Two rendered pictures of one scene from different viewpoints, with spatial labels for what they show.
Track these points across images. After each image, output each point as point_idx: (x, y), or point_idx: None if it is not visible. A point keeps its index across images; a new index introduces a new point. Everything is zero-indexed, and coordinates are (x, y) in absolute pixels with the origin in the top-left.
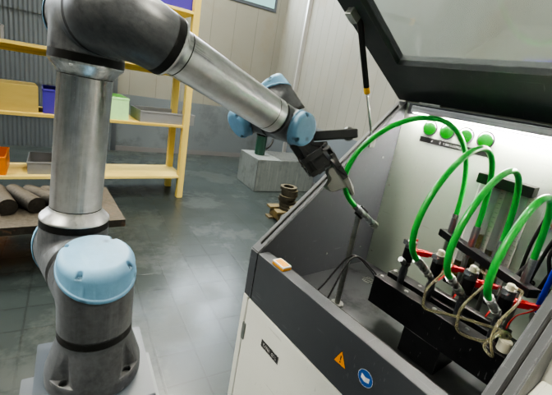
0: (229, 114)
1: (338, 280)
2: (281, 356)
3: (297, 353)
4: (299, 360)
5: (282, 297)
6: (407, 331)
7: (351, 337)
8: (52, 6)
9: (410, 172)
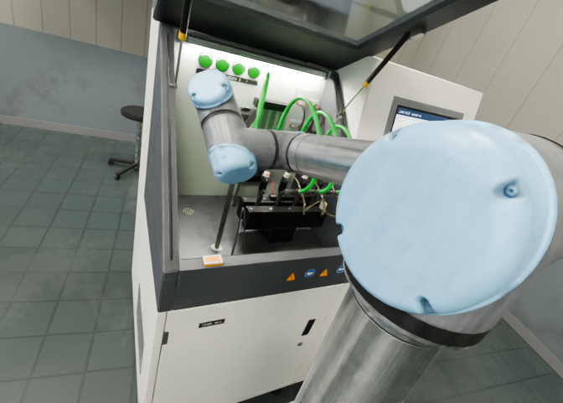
0: (236, 167)
1: (182, 229)
2: (229, 315)
3: (249, 301)
4: (250, 303)
5: (227, 281)
6: (276, 229)
7: (301, 261)
8: (551, 260)
9: (190, 105)
